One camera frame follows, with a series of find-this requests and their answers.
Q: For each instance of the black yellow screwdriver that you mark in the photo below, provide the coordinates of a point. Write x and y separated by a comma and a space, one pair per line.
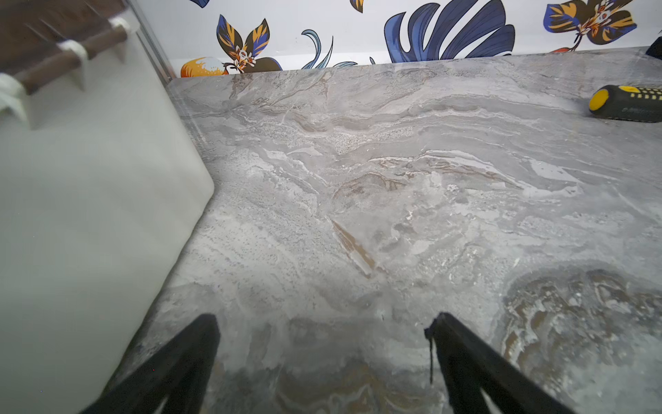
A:
627, 103

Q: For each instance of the brown translucent tool case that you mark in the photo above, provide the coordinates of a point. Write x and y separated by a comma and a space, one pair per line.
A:
101, 188

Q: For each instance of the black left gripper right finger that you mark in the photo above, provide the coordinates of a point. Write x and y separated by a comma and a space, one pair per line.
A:
472, 370

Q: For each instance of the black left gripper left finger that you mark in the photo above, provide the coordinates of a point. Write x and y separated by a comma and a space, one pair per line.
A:
173, 380

